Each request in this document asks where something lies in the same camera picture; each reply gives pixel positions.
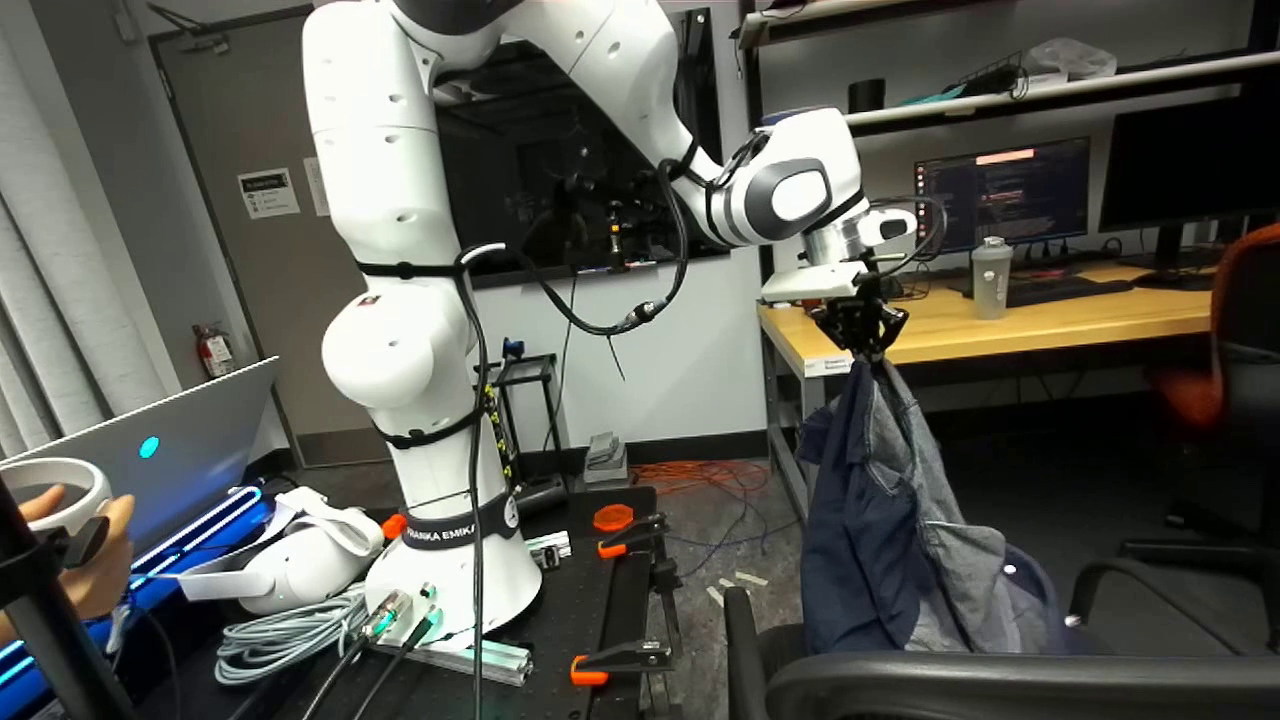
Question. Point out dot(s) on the small black box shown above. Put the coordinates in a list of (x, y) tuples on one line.
[(866, 98)]

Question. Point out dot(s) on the black office chair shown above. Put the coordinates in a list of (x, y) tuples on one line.
[(1014, 683)]

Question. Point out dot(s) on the large black monitor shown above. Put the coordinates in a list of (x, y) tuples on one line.
[(1184, 172)]

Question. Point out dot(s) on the wooden desk grey legs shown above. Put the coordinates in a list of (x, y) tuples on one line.
[(1065, 323)]

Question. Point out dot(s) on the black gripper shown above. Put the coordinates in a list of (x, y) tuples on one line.
[(861, 325)]

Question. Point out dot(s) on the white VR headset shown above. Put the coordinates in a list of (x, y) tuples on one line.
[(313, 553)]

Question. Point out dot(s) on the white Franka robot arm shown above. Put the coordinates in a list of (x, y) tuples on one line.
[(372, 161)]

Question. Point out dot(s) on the grey wall shelf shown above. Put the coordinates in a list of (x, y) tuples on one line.
[(1065, 85)]

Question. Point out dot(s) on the black tripod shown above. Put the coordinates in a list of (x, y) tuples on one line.
[(52, 652)]

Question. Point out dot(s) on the black wall monitor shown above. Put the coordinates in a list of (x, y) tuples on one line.
[(586, 187)]

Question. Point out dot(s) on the small lit computer monitor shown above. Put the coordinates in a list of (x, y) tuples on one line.
[(1003, 187)]

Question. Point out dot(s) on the black metal stool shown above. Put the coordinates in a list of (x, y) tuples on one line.
[(534, 362)]

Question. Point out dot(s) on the clear water bottle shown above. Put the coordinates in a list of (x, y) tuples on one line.
[(994, 283)]

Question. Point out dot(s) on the orange black clamp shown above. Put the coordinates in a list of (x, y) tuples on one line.
[(614, 520), (583, 671)]

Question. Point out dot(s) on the silver laptop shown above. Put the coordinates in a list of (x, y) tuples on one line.
[(187, 444)]

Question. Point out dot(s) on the clear plastic container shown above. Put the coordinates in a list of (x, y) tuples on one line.
[(1065, 66)]

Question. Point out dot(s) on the blue plastic case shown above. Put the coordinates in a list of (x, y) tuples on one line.
[(174, 572)]

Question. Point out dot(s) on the teal plastic tool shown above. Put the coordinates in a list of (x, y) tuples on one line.
[(492, 656)]

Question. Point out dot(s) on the grey door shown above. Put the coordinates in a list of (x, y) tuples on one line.
[(252, 304)]

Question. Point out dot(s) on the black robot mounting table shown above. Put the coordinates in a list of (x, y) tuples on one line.
[(586, 615)]

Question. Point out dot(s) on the orange office chair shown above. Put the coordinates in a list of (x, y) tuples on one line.
[(1253, 283)]

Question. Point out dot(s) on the person's hand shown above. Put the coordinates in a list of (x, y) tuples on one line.
[(104, 572)]

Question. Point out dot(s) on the blue denim jacket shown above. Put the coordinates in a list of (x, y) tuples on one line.
[(866, 533)]

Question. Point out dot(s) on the white door notice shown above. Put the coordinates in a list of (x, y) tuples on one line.
[(268, 195)]

